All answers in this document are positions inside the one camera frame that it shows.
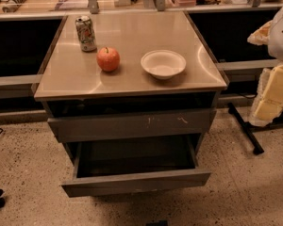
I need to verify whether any grey drawer cabinet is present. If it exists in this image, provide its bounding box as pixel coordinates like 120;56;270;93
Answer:
33;10;228;153

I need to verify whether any grey top drawer front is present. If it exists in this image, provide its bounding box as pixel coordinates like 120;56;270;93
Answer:
48;108;216;143

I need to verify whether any red apple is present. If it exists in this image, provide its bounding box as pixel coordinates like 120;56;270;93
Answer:
96;47;120;72

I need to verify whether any crushed soda can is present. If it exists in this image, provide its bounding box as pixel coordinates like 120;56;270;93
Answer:
75;15;97;52

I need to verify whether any black metal stand base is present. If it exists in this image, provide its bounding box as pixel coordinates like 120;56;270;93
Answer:
227;103;283;154

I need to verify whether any grey drawer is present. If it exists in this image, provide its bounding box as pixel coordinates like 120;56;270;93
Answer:
62;136;210;197
48;108;216;143

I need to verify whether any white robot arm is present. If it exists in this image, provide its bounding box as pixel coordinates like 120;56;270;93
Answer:
247;7;283;61

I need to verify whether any white paper bowl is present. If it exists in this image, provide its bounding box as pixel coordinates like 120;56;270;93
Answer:
141;50;187;80

